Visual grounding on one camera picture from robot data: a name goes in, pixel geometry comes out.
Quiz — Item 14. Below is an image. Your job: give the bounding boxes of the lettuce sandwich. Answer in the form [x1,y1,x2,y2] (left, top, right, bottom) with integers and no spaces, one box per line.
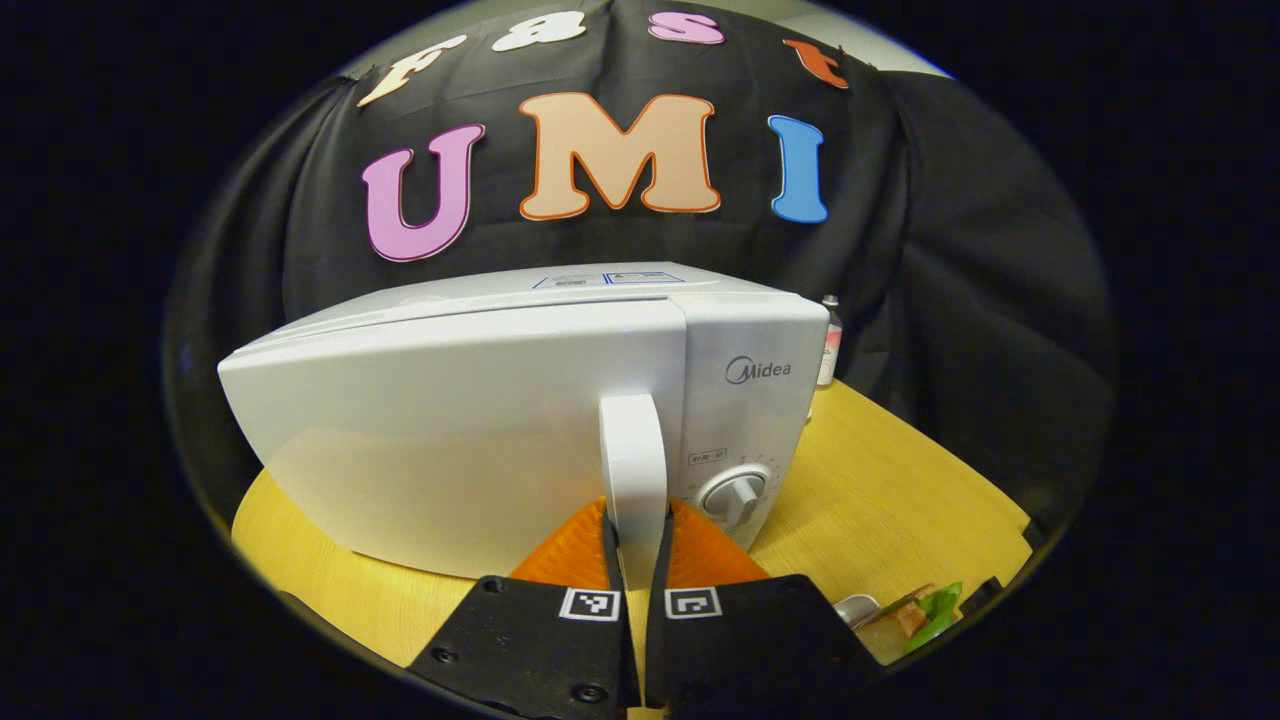
[858,582,966,666]

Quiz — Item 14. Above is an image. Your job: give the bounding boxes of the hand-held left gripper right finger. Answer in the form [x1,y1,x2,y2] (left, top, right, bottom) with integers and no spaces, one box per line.
[645,497,882,720]

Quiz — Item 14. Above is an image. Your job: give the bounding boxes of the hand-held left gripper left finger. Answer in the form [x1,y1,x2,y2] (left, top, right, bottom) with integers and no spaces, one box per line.
[406,497,642,720]

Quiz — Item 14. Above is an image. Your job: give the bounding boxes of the black backdrop cloth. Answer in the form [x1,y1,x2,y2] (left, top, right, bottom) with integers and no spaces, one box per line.
[165,0,1116,521]

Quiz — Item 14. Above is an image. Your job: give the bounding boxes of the small pink label bottle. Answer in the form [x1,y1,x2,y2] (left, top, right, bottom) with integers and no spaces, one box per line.
[817,295,844,388]

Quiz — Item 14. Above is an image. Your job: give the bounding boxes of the white microwave oven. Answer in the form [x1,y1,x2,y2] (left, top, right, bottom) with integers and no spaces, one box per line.
[218,262,831,581]

